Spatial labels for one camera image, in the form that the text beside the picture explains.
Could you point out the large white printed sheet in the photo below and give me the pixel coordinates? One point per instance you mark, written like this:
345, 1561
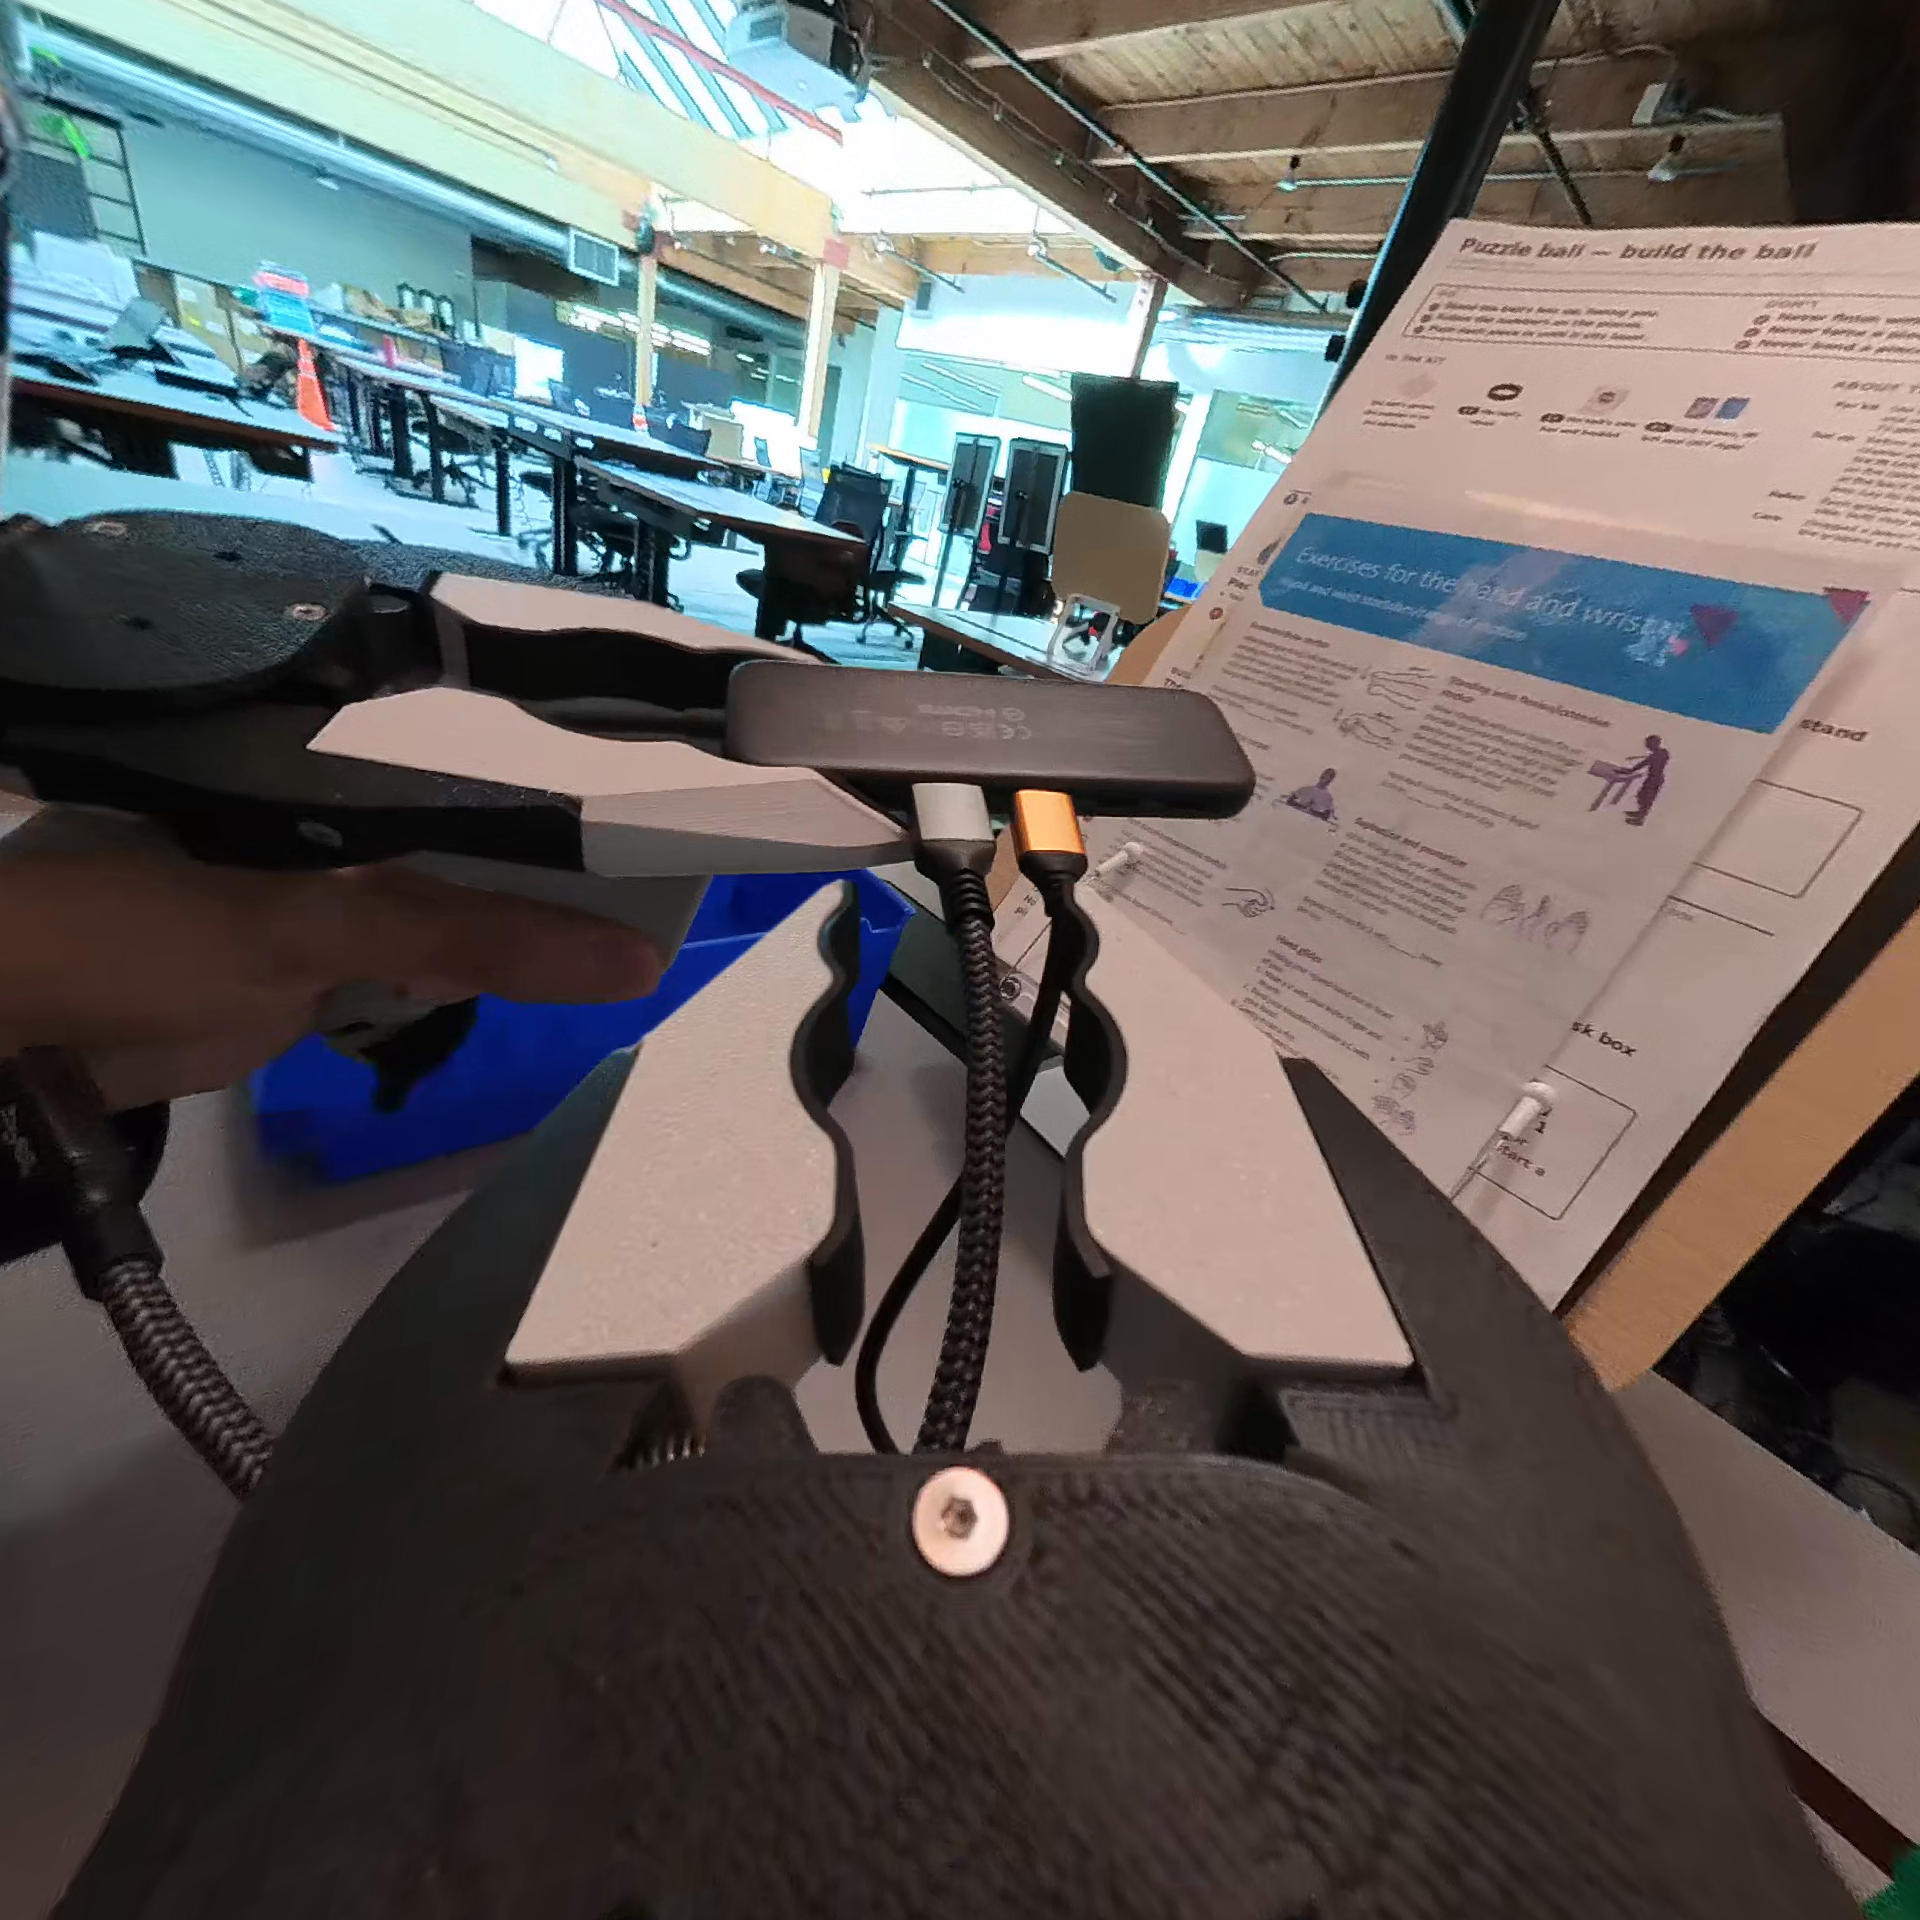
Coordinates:
1651, 345

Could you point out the black office chair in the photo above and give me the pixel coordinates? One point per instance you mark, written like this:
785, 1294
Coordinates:
857, 524

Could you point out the black tripod pole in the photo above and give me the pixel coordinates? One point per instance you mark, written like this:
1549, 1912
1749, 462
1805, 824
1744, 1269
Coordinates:
1479, 151

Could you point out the blue plastic bin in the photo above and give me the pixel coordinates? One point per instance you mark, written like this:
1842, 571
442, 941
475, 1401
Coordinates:
525, 1081

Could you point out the orange traffic cone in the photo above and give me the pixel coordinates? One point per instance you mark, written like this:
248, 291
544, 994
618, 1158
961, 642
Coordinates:
312, 389

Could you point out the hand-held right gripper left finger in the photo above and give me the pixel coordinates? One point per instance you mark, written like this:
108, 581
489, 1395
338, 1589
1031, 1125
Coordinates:
677, 1202

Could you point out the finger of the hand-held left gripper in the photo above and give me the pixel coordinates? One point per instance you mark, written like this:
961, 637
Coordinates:
677, 819
602, 639

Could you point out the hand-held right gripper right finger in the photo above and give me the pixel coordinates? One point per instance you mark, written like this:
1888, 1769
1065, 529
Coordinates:
1244, 1202

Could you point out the tall black board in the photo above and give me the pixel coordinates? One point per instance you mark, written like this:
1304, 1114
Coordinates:
1121, 445

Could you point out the person's left hand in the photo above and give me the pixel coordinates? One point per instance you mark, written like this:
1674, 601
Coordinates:
225, 962

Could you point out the wooden display board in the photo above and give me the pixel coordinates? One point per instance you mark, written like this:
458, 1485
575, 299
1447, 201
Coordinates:
1771, 1142

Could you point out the dark grey slim hub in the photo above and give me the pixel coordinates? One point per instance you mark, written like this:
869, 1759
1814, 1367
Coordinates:
1049, 737

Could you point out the wooden back document stand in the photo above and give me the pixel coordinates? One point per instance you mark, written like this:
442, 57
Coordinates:
1109, 557

